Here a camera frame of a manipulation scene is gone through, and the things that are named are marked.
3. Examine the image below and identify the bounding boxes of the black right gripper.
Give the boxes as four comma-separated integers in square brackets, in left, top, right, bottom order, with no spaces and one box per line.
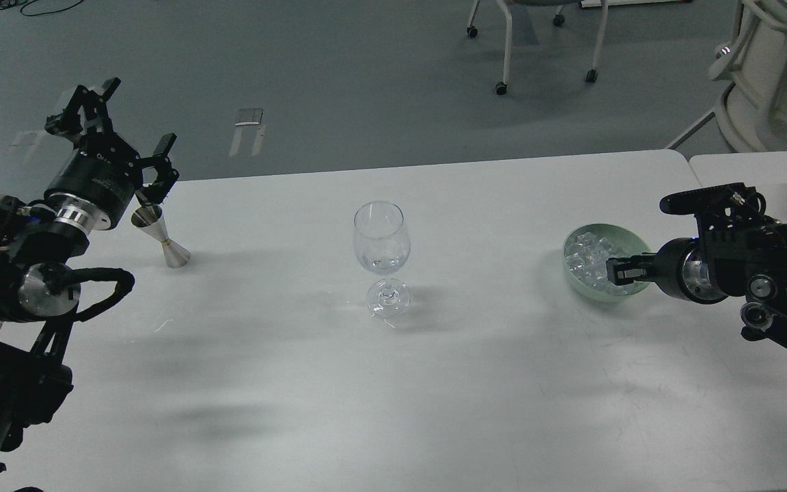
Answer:
[606,238,728,305]

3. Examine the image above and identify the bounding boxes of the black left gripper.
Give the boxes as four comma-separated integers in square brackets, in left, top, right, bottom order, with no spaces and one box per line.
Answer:
[44,77,179,231]

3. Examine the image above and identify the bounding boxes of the steel double jigger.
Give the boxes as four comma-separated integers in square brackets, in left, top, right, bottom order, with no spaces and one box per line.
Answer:
[130,204,191,269]

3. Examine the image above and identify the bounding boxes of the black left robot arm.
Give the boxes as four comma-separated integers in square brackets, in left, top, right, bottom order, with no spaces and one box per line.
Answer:
[0,77,179,473]

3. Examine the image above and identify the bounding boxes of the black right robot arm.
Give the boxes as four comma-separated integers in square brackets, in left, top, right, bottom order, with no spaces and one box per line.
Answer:
[606,182,787,349]

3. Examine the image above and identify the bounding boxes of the pile of ice cubes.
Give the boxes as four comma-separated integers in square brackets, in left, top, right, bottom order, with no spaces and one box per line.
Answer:
[564,232,628,296]

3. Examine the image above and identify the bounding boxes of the clear wine glass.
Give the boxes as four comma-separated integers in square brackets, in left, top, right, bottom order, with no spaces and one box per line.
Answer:
[353,200,412,318]

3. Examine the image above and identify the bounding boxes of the green bowl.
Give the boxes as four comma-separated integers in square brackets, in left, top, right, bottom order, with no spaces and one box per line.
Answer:
[562,222,650,303]

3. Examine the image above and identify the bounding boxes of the white rolling chair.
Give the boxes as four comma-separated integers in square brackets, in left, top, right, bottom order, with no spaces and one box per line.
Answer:
[459,1,613,98]

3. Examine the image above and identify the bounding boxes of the white office chair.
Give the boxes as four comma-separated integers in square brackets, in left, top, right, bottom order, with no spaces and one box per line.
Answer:
[668,1,787,152]

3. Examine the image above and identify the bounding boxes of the black floor cables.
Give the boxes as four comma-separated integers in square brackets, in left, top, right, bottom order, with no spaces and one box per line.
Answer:
[0,0,87,29]

